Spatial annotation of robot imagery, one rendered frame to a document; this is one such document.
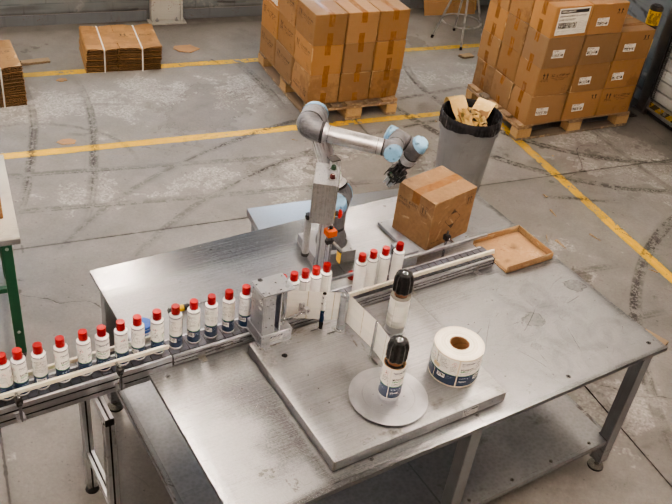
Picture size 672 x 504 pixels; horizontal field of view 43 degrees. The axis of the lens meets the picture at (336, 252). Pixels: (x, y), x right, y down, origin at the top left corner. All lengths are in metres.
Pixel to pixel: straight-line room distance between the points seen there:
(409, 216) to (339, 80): 2.97
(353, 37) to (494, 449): 3.76
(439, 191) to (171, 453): 1.73
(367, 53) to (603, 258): 2.47
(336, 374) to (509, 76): 4.42
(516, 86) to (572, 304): 3.45
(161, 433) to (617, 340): 2.08
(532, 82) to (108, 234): 3.54
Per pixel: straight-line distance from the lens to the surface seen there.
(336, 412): 3.21
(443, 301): 3.88
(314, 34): 6.66
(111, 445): 3.41
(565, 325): 3.95
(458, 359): 3.31
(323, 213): 3.39
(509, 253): 4.29
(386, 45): 6.98
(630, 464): 4.65
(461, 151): 6.03
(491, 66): 7.50
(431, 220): 4.04
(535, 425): 4.32
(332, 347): 3.46
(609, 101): 7.67
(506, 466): 4.09
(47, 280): 5.22
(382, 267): 3.73
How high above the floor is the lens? 3.21
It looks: 36 degrees down
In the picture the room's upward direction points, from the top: 8 degrees clockwise
